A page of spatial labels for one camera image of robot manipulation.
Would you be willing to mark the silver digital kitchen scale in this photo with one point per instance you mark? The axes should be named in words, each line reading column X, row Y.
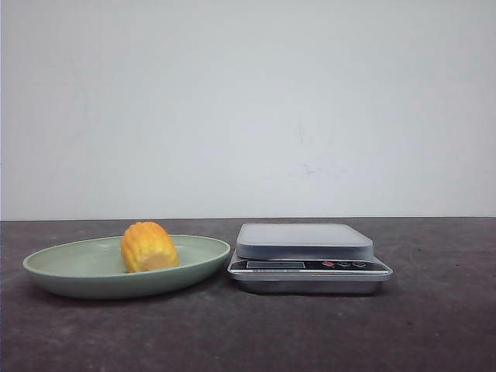
column 306, row 258

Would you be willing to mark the green oval plate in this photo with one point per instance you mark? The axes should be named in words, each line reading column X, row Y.
column 94, row 268

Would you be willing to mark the yellow corn cob piece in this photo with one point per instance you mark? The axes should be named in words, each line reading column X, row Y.
column 147, row 246

